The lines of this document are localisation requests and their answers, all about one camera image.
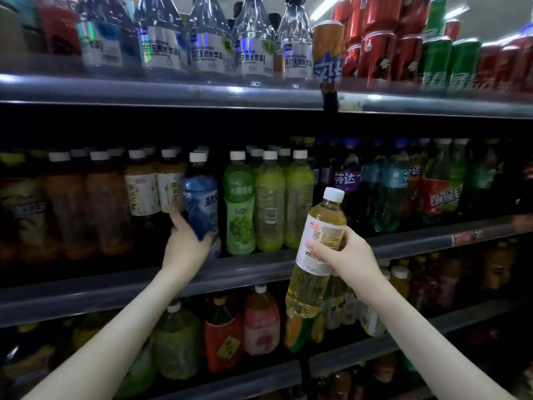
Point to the person's left hand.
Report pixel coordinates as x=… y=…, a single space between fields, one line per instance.
x=187 y=254

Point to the person's right hand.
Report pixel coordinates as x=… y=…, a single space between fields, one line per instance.
x=358 y=266

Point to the orange tea bottle plant label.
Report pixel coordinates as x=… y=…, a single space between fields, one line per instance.
x=312 y=279

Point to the dark blue bottle white cap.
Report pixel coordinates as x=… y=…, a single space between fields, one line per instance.
x=202 y=200

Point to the dark grey store shelving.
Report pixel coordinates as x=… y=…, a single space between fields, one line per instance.
x=125 y=91

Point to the person's left forearm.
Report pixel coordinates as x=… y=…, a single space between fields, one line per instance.
x=108 y=354

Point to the person's right forearm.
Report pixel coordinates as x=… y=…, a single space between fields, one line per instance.
x=433 y=354

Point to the red price tag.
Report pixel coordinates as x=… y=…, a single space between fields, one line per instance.
x=466 y=238

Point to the ceiling tube light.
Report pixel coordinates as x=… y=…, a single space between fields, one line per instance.
x=456 y=11
x=325 y=6

